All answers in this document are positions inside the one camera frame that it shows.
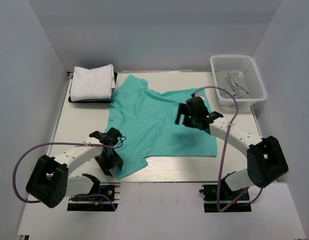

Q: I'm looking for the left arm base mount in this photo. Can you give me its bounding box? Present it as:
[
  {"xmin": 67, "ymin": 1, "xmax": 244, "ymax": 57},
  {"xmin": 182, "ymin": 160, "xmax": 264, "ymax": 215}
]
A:
[{"xmin": 67, "ymin": 183, "xmax": 121, "ymax": 212}]

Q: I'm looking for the folded dark t-shirt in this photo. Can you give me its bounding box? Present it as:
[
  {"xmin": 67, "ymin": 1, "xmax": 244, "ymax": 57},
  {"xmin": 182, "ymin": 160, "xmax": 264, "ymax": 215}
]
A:
[{"xmin": 68, "ymin": 72, "xmax": 118, "ymax": 103}]

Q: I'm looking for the white plastic basket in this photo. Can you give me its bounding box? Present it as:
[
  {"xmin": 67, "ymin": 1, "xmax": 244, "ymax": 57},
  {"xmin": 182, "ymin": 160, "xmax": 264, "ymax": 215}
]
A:
[{"xmin": 210, "ymin": 54, "xmax": 267, "ymax": 106}]

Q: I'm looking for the folded white t-shirt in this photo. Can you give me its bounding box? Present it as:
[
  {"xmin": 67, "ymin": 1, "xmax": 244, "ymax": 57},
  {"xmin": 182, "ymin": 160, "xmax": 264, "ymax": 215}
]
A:
[{"xmin": 69, "ymin": 64, "xmax": 116, "ymax": 102}]

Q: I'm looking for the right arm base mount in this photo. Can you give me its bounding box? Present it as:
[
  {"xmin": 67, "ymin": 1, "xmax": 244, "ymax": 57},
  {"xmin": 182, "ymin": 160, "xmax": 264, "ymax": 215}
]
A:
[{"xmin": 199, "ymin": 184, "xmax": 252, "ymax": 213}]

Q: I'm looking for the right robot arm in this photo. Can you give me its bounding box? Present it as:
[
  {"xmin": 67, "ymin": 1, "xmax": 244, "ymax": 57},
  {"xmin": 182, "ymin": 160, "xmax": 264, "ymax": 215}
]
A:
[{"xmin": 175, "ymin": 96, "xmax": 289, "ymax": 200}]

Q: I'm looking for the grey t-shirt in basket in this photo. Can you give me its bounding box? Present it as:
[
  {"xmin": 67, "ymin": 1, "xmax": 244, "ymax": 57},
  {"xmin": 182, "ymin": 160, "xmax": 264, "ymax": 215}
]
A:
[{"xmin": 215, "ymin": 71, "xmax": 251, "ymax": 99}]

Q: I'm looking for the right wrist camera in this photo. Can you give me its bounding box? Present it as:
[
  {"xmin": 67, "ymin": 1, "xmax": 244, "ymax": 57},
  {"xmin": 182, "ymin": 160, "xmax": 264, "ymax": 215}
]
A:
[{"xmin": 192, "ymin": 93, "xmax": 205, "ymax": 100}]

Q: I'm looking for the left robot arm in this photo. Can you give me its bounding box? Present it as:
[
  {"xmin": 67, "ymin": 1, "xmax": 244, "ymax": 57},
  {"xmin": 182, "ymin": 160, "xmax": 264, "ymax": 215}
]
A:
[{"xmin": 25, "ymin": 127, "xmax": 125, "ymax": 208}]

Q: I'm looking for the teal t-shirt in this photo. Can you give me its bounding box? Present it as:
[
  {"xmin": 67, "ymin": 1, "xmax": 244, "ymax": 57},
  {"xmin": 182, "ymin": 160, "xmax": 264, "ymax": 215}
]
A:
[{"xmin": 107, "ymin": 74, "xmax": 218, "ymax": 179}]

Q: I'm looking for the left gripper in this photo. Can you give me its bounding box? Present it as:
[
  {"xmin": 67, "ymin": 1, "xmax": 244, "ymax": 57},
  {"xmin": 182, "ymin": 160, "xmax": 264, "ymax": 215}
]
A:
[{"xmin": 94, "ymin": 148, "xmax": 124, "ymax": 177}]

